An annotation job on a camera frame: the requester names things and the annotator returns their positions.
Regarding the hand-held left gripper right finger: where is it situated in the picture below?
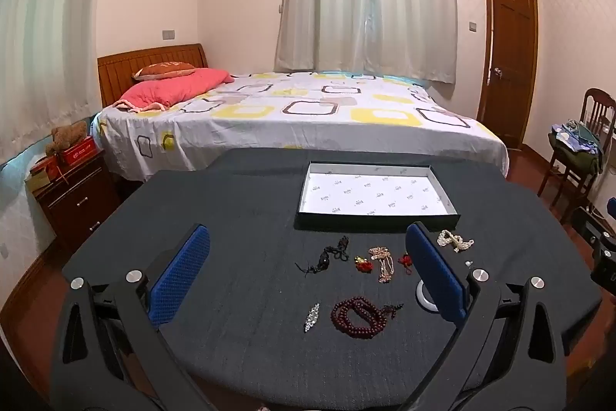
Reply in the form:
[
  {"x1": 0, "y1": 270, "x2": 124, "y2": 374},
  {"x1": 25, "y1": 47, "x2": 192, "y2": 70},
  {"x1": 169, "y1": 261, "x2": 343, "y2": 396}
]
[{"x1": 399, "y1": 222, "x2": 569, "y2": 411}]

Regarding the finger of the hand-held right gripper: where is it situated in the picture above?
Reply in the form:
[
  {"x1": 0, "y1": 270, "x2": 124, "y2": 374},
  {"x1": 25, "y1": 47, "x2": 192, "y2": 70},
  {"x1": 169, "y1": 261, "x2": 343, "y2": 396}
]
[{"x1": 589, "y1": 232, "x2": 616, "y2": 296}]

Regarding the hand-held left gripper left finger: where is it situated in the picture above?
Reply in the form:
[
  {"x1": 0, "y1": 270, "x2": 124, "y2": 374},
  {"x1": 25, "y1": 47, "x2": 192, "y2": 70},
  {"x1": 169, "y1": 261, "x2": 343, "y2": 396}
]
[{"x1": 48, "y1": 223, "x2": 217, "y2": 411}]

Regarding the white jade bangle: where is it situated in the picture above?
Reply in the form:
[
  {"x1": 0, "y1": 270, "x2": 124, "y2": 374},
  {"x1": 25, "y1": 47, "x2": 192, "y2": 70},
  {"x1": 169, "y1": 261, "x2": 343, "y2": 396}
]
[{"x1": 416, "y1": 280, "x2": 439, "y2": 312}]

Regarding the white pearl necklace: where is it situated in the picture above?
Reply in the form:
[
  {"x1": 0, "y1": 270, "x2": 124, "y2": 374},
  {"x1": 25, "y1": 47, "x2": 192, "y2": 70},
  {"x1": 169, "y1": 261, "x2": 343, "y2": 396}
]
[{"x1": 437, "y1": 229, "x2": 475, "y2": 254}]

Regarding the dark red bead bracelet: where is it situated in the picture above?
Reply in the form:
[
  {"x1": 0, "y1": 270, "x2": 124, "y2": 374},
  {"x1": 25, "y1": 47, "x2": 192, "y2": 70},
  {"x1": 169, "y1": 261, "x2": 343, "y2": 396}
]
[{"x1": 330, "y1": 296, "x2": 405, "y2": 339}]

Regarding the black tray with white lining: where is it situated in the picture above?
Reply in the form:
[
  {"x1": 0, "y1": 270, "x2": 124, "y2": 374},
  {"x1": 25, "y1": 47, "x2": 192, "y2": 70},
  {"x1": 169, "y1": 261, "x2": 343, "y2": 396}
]
[{"x1": 293, "y1": 161, "x2": 462, "y2": 233}]

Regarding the black bead tassel pendant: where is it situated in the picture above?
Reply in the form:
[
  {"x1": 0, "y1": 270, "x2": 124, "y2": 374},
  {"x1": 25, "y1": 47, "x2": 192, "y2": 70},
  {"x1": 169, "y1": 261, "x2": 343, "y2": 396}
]
[{"x1": 295, "y1": 235, "x2": 351, "y2": 279}]

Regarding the silver crystal brooch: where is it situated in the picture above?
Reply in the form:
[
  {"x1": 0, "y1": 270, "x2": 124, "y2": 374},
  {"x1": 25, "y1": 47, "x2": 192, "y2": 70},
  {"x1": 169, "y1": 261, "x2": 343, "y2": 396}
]
[{"x1": 303, "y1": 302, "x2": 321, "y2": 334}]

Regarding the pile of clothes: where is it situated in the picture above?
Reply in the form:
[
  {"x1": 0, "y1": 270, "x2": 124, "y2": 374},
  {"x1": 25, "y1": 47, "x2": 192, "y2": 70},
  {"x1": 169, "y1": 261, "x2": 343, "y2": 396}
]
[{"x1": 549, "y1": 118, "x2": 604, "y2": 173}]

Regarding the dark wooden nightstand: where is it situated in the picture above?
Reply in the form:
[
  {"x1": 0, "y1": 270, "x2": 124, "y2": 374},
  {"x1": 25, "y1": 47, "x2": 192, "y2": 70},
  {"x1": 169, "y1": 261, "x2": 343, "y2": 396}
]
[{"x1": 31, "y1": 148, "x2": 121, "y2": 253}]

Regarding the wooden chair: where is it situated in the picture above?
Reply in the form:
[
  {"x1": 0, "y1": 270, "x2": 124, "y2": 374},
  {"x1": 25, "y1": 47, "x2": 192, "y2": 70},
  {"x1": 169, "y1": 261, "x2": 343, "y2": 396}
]
[{"x1": 536, "y1": 88, "x2": 616, "y2": 207}]

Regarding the large red box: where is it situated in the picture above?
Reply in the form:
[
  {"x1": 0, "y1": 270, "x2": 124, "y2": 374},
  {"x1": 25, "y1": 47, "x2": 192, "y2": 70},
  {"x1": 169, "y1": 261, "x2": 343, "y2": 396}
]
[{"x1": 57, "y1": 136, "x2": 99, "y2": 166}]

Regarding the yellow cardboard box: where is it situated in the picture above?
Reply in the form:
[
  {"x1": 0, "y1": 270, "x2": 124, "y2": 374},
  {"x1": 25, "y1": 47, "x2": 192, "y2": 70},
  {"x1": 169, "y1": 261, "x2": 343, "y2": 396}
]
[{"x1": 25, "y1": 173, "x2": 53, "y2": 196}]

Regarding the small red box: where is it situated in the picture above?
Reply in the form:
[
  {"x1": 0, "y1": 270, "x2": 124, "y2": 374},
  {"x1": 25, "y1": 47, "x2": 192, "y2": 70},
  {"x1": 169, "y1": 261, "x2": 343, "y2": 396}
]
[{"x1": 30, "y1": 156, "x2": 62, "y2": 177}]

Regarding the brown teddy bear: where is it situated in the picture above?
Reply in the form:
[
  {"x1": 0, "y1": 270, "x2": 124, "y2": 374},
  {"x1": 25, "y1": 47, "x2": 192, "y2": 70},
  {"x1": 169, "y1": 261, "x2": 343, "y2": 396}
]
[{"x1": 45, "y1": 122, "x2": 89, "y2": 156}]

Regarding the pink pillow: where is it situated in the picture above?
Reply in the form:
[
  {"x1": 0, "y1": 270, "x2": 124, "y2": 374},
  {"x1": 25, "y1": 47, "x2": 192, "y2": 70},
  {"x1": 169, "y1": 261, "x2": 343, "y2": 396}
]
[{"x1": 113, "y1": 67, "x2": 236, "y2": 112}]

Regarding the bed with patterned sheet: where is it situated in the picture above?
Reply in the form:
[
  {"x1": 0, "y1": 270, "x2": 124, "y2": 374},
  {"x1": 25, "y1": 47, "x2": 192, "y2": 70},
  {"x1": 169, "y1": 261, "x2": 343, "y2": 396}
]
[{"x1": 91, "y1": 69, "x2": 510, "y2": 188}]

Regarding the brown embroidered pillow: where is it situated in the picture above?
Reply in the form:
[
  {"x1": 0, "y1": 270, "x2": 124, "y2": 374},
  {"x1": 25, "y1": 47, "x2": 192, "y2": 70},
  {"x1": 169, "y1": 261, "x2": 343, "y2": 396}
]
[{"x1": 132, "y1": 60, "x2": 196, "y2": 81}]

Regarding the wooden headboard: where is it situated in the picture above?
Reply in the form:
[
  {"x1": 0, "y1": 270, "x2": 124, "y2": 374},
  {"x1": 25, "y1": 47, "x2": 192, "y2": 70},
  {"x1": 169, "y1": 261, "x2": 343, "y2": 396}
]
[{"x1": 96, "y1": 44, "x2": 210, "y2": 108}]

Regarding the brown wooden door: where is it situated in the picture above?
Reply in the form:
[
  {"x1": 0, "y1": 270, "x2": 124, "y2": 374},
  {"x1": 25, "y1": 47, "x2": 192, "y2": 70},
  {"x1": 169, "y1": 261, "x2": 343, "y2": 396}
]
[{"x1": 476, "y1": 0, "x2": 539, "y2": 149}]

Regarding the rose gold chain necklace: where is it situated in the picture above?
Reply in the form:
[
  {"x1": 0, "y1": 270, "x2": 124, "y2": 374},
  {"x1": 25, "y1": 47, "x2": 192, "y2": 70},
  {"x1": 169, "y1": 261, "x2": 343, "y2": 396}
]
[{"x1": 368, "y1": 246, "x2": 396, "y2": 283}]

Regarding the white wall curtain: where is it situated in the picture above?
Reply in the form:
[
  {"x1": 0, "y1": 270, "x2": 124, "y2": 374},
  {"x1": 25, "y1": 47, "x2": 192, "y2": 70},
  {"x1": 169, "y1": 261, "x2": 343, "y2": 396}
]
[{"x1": 0, "y1": 0, "x2": 111, "y2": 161}]

